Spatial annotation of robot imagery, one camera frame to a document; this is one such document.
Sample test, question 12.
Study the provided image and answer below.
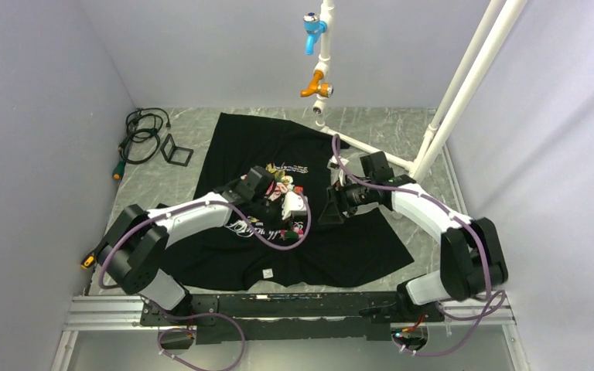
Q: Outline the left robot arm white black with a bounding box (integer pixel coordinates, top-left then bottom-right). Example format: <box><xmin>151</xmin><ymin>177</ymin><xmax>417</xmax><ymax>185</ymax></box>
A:
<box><xmin>82</xmin><ymin>166</ymin><xmax>304</xmax><ymax>325</ymax></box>

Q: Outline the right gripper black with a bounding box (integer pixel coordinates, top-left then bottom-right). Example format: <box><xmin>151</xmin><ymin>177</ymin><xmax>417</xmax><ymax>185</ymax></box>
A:
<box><xmin>318</xmin><ymin>175</ymin><xmax>375</xmax><ymax>225</ymax></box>

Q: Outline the orange tap valve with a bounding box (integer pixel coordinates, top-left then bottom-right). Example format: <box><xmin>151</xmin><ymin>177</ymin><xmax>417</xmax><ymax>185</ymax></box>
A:
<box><xmin>299</xmin><ymin>70</ymin><xmax>334</xmax><ymax>98</ymax></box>

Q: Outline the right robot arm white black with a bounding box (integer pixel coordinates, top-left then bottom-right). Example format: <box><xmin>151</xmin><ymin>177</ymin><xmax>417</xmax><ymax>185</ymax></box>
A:
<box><xmin>318</xmin><ymin>151</ymin><xmax>509</xmax><ymax>321</ymax></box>

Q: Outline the yellow black handled screwdriver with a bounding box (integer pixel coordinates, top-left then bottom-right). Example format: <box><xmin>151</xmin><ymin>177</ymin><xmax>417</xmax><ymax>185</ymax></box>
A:
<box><xmin>80</xmin><ymin>250</ymin><xmax>100</xmax><ymax>270</ymax></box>

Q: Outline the green orange handled screwdriver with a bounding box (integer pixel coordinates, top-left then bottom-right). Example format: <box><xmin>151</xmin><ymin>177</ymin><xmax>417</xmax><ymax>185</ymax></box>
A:
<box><xmin>111</xmin><ymin>161</ymin><xmax>126</xmax><ymax>180</ymax></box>

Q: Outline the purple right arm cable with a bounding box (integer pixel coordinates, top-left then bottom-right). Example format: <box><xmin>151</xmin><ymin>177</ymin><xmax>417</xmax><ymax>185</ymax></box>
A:
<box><xmin>330</xmin><ymin>134</ymin><xmax>507</xmax><ymax>359</ymax></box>

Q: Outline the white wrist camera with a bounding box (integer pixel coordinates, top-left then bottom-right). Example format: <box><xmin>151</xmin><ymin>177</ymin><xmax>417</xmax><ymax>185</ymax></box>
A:
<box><xmin>282</xmin><ymin>191</ymin><xmax>308</xmax><ymax>221</ymax></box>
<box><xmin>327</xmin><ymin>156</ymin><xmax>349</xmax><ymax>177</ymax></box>

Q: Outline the coiled black cable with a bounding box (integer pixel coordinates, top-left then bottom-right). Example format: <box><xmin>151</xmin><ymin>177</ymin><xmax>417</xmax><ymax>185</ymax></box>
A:
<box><xmin>118</xmin><ymin>107</ymin><xmax>172</xmax><ymax>166</ymax></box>

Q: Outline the black floral print t-shirt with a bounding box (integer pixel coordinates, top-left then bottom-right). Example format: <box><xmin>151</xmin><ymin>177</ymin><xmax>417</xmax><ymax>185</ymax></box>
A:
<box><xmin>161</xmin><ymin>114</ymin><xmax>413</xmax><ymax>291</ymax></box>

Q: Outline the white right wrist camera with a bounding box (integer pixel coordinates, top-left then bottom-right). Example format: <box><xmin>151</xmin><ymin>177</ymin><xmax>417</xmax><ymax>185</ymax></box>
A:
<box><xmin>327</xmin><ymin>156</ymin><xmax>349</xmax><ymax>177</ymax></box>

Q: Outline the white pvc pipe frame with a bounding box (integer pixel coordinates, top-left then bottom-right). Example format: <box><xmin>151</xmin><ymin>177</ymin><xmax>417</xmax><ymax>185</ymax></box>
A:
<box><xmin>312</xmin><ymin>0</ymin><xmax>527</xmax><ymax>182</ymax></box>

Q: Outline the black rectangular frame stand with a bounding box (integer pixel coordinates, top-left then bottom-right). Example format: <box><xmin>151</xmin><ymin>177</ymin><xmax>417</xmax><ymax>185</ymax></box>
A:
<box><xmin>160</xmin><ymin>134</ymin><xmax>194</xmax><ymax>167</ymax></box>

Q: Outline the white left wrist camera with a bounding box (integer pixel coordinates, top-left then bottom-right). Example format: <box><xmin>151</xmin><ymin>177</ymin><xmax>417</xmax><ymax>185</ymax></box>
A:
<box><xmin>282</xmin><ymin>191</ymin><xmax>308</xmax><ymax>221</ymax></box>

